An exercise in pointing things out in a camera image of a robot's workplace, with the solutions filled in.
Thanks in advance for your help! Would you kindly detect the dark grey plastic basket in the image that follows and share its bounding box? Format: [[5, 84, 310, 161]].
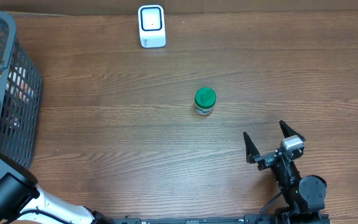
[[0, 11, 43, 167]]

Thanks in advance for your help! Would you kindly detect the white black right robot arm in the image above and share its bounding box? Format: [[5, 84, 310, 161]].
[[243, 120, 330, 224]]

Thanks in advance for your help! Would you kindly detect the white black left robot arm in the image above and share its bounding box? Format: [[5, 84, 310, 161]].
[[0, 152, 112, 224]]

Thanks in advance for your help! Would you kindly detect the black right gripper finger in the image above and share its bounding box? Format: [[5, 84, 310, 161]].
[[243, 132, 260, 164], [279, 120, 306, 142]]

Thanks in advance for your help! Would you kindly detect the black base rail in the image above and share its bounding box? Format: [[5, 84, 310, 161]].
[[112, 214, 331, 224]]

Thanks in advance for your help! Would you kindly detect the white barcode scanner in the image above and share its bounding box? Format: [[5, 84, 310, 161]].
[[138, 4, 167, 49]]

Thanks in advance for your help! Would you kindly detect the green lid jar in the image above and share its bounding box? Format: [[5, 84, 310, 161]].
[[195, 87, 216, 116]]

